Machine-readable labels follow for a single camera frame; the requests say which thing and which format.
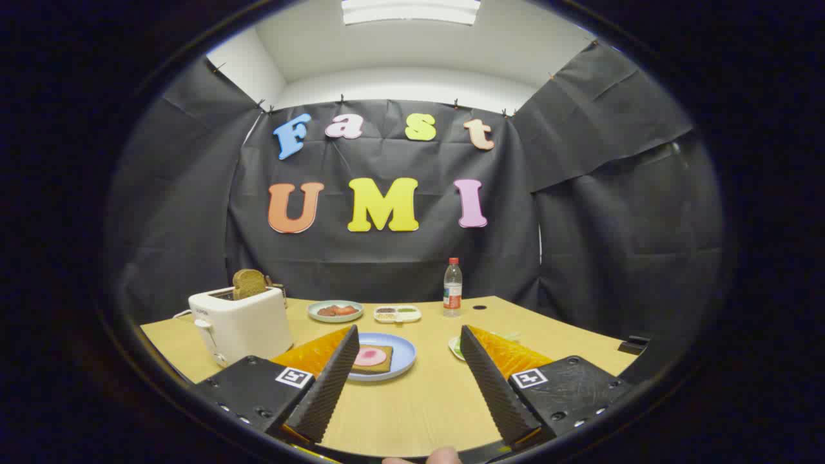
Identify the clear water bottle red label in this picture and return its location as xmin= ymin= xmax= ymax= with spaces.
xmin=443 ymin=258 xmax=463 ymax=318

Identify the black backdrop cloth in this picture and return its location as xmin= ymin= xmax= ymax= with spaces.
xmin=106 ymin=42 xmax=726 ymax=349

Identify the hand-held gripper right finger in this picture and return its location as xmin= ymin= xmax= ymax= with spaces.
xmin=459 ymin=324 xmax=636 ymax=449

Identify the brown toasted bread slice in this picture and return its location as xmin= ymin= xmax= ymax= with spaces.
xmin=232 ymin=269 xmax=268 ymax=300

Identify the green lettuce leaf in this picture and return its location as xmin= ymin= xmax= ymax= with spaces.
xmin=453 ymin=333 xmax=520 ymax=359

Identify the blue round plate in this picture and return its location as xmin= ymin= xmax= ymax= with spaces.
xmin=348 ymin=333 xmax=417 ymax=382

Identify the white toaster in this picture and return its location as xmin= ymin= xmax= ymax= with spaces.
xmin=188 ymin=287 xmax=294 ymax=368

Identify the white divided condiment dish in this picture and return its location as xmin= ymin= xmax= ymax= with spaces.
xmin=374 ymin=305 xmax=422 ymax=324

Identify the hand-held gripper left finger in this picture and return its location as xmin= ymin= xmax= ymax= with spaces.
xmin=193 ymin=324 xmax=360 ymax=445

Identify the white square plate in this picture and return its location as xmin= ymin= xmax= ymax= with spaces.
xmin=449 ymin=331 xmax=521 ymax=362

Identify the ceiling light panel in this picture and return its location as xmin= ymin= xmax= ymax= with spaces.
xmin=342 ymin=0 xmax=481 ymax=26

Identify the pale green round plate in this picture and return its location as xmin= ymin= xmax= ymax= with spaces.
xmin=307 ymin=300 xmax=364 ymax=324

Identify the bread slice under ham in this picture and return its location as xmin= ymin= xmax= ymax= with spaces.
xmin=351 ymin=345 xmax=393 ymax=374

